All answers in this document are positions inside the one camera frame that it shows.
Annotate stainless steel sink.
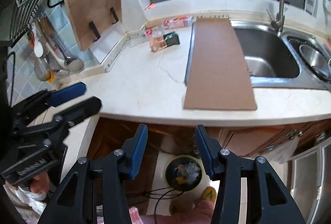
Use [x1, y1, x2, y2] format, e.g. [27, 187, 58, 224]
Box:
[231, 21, 330, 90]

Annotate red juice carton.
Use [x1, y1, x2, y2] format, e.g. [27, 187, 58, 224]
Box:
[163, 16, 192, 30]

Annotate black trash bin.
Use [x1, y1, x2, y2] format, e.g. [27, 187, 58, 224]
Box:
[164, 155, 203, 192]

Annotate steel ladle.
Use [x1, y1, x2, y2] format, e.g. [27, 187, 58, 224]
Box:
[52, 34, 84, 73]

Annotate black cable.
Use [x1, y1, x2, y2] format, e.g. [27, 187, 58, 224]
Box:
[140, 186, 182, 224]

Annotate wooden cutting board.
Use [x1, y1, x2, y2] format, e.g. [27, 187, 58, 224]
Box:
[64, 0, 122, 51]

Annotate metal wall rack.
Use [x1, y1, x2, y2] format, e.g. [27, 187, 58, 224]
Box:
[10, 0, 40, 45]

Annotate white spoon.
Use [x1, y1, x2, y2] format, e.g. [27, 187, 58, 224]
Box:
[31, 23, 43, 58]

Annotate wooden cabinet doors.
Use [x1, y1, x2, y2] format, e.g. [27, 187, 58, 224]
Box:
[87, 117, 330, 214]

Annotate yellow slipper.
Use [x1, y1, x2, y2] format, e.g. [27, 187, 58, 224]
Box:
[200, 187, 217, 204]

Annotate left hand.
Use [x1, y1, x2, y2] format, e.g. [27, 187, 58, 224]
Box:
[30, 171, 50, 193]

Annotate brown paper snack box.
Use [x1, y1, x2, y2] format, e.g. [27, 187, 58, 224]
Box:
[149, 35, 167, 53]

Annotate brown cardboard sheet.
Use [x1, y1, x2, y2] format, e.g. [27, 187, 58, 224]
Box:
[183, 18, 257, 111]

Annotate clear plastic tray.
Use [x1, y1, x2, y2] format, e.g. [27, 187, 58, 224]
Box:
[130, 26, 164, 47]

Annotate steel bowl in sink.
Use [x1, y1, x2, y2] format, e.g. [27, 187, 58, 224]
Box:
[299, 44, 330, 81]

